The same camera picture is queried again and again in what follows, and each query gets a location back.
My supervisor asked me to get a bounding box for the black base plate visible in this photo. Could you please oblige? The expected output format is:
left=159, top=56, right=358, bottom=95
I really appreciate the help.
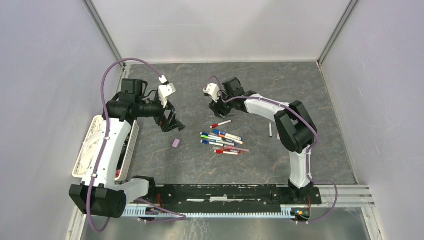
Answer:
left=143, top=184, right=323, bottom=214

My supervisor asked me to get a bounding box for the white perforated basket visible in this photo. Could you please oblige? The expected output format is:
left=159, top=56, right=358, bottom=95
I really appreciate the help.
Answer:
left=72, top=115, right=140, bottom=182

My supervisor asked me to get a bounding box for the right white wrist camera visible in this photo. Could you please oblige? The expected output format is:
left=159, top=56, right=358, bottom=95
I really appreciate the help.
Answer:
left=203, top=83, right=221, bottom=103

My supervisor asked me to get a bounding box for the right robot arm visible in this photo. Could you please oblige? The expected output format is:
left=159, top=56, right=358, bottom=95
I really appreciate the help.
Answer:
left=203, top=77, right=318, bottom=204

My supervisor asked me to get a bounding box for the blue cap lower marker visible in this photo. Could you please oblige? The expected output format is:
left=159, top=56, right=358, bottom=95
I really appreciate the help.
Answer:
left=200, top=140, right=224, bottom=147

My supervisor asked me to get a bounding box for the pink highlighter cap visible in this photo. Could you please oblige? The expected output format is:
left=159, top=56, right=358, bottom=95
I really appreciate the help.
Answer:
left=172, top=138, right=181, bottom=148

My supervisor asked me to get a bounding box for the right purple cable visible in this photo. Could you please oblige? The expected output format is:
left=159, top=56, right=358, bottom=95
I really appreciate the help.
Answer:
left=207, top=75, right=339, bottom=225

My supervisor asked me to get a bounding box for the slotted cable duct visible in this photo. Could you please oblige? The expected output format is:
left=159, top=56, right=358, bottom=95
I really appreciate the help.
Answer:
left=122, top=204, right=295, bottom=220

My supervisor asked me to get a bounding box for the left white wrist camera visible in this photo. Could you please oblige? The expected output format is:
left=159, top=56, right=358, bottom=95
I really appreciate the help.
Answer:
left=158, top=83, right=176, bottom=109

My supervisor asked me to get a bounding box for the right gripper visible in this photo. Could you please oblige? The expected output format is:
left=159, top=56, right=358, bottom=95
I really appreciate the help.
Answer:
left=209, top=88, right=235, bottom=120

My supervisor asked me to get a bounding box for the blue cap deli marker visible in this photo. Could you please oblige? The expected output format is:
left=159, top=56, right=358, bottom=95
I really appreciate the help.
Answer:
left=212, top=129, right=243, bottom=141

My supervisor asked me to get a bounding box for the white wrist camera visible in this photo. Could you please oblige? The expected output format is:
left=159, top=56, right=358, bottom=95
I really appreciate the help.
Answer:
left=158, top=83, right=176, bottom=109
left=203, top=83, right=221, bottom=103

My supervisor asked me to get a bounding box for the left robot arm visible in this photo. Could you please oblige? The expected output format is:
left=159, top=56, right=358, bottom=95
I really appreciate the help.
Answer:
left=69, top=77, right=184, bottom=219

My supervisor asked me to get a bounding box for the red cap lower marker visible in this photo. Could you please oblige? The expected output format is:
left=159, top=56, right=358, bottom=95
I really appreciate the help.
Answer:
left=214, top=150, right=239, bottom=156

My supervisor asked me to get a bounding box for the blue cap white marker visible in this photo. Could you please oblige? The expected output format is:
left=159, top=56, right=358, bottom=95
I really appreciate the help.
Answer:
left=200, top=132, right=224, bottom=144

